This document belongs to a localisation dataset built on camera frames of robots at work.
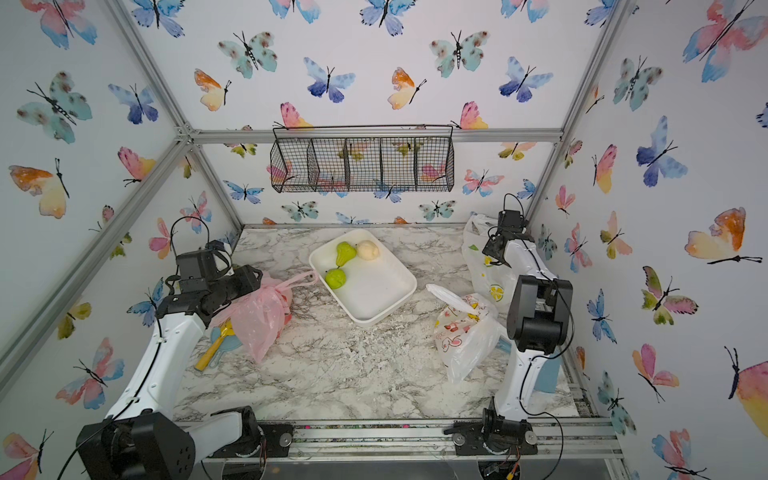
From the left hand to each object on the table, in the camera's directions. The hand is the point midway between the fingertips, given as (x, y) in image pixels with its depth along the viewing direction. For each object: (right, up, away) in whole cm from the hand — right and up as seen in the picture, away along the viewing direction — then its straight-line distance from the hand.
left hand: (257, 271), depth 81 cm
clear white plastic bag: (+56, -16, -2) cm, 58 cm away
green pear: (+18, -3, +17) cm, 25 cm away
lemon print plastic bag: (+69, -4, +16) cm, 71 cm away
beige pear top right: (+28, +6, +25) cm, 38 cm away
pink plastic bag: (+2, -12, -2) cm, 12 cm away
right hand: (+74, +6, +17) cm, 76 cm away
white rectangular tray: (+26, -3, +24) cm, 36 cm away
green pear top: (+19, +5, +26) cm, 33 cm away
